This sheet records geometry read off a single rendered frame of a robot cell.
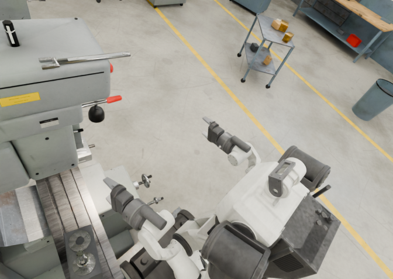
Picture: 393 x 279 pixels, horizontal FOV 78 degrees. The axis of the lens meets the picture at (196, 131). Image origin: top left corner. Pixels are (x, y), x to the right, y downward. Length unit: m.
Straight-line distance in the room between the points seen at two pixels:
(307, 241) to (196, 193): 2.01
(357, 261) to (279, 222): 2.73
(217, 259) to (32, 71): 0.66
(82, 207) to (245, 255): 1.10
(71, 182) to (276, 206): 1.21
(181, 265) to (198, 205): 1.78
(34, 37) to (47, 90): 0.16
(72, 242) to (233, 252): 0.82
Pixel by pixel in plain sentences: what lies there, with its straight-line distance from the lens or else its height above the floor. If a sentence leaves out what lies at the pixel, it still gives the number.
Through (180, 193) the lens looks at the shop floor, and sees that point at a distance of 2.66.
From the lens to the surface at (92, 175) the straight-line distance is 1.73.
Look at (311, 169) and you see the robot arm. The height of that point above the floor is 1.77.
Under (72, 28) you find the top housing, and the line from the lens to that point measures 0.92.
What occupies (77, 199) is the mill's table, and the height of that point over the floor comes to 0.93.
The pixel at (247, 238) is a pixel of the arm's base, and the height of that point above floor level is 1.74.
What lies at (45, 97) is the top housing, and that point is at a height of 1.80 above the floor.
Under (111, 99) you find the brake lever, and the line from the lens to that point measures 0.92.
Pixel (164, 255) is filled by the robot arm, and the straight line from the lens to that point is 0.87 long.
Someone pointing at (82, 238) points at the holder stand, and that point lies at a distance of 1.31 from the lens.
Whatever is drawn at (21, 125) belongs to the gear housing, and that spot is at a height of 1.70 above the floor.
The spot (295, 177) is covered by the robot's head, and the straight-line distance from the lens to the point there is 0.71.
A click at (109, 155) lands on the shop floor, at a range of 2.80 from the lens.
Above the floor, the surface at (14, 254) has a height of 0.73.
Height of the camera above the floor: 2.36
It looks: 48 degrees down
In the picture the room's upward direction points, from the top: 23 degrees clockwise
